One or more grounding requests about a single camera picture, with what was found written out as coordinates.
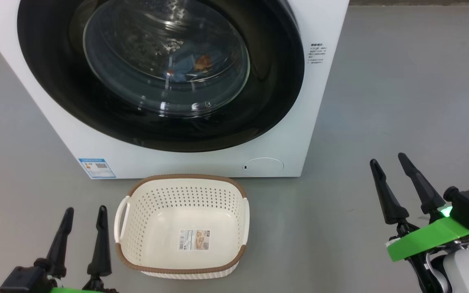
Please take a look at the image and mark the black round glass washer door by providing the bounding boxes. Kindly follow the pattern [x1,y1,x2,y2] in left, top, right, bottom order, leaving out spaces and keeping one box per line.
[17,0,305,153]

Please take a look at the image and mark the round white filter cover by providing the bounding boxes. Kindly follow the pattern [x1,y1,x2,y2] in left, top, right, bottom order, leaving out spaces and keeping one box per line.
[243,157,285,177]

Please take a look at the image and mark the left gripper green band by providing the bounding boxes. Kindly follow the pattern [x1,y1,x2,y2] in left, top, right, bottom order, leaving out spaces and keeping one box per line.
[35,205,117,293]

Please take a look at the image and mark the white front-load washing machine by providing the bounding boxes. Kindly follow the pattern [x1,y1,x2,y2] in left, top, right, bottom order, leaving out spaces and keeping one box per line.
[0,0,350,179]

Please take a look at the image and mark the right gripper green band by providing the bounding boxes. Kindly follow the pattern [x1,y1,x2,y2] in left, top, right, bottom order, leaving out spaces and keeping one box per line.
[370,153,469,293]

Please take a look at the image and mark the cream perforated laundry basket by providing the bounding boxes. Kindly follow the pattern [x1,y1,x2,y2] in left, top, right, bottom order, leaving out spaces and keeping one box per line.
[114,174,250,280]

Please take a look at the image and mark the black text notice sticker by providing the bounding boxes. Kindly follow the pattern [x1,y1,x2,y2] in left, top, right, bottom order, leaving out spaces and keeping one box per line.
[308,43,328,64]

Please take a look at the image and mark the blue orange-print garment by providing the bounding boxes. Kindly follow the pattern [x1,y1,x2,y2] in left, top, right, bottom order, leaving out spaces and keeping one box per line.
[169,53,219,82]

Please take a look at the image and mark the steel perforated washer drum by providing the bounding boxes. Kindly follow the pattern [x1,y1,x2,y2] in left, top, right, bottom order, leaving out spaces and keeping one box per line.
[92,0,239,78]

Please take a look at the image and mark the blue energy label sticker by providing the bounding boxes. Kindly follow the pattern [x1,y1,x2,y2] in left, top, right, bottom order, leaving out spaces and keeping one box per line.
[78,158,116,179]

